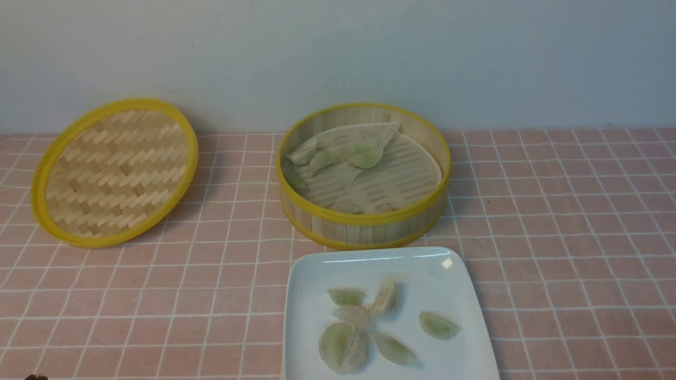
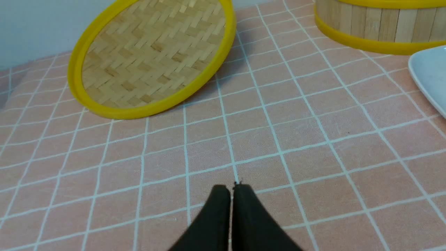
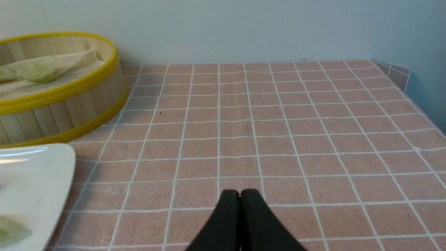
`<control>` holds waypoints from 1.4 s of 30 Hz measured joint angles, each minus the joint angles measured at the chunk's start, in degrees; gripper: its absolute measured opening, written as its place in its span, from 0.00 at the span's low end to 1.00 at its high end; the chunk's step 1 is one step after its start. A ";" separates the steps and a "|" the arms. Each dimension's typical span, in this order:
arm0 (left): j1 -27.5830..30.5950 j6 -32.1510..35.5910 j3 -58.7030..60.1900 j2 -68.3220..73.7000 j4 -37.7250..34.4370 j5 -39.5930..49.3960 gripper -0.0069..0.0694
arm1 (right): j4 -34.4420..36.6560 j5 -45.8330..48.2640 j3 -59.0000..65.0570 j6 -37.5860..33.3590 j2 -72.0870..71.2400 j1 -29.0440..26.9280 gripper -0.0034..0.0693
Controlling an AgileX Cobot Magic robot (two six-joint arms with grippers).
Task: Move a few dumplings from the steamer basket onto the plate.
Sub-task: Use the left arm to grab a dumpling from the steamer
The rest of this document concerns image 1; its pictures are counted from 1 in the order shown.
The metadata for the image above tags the pink checked tablecloth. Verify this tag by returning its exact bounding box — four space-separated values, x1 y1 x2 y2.
1 128 674 379

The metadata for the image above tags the pale dumpling steamer upper left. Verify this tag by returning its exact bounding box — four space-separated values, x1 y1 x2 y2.
286 138 318 166

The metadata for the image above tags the green dumpling plate right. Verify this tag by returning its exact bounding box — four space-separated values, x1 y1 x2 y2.
419 311 461 340

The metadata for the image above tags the pale dumpling plate upright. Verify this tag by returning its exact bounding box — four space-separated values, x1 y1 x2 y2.
369 279 398 317

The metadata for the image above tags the green dumpling plate bottom centre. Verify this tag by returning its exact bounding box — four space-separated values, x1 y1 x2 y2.
374 334 417 366

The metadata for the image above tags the pale dumpling plate centre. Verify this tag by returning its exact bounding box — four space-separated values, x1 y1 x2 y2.
333 305 370 329

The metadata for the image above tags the woven bamboo steamer lid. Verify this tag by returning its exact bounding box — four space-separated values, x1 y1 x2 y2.
31 98 199 249

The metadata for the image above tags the large green dumpling plate bottom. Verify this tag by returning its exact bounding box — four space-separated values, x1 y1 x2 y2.
318 322 369 375

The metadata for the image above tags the bamboo steamer basket yellow rim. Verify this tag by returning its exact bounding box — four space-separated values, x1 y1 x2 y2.
276 103 452 250

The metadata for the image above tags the green dumpling plate upper left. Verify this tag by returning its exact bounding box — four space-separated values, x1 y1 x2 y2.
326 287 365 307

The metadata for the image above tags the white square plate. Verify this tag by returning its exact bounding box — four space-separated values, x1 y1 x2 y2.
283 247 500 379

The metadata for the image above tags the green dumpling steamer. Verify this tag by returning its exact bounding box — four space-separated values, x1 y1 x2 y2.
307 150 340 177
346 144 384 169

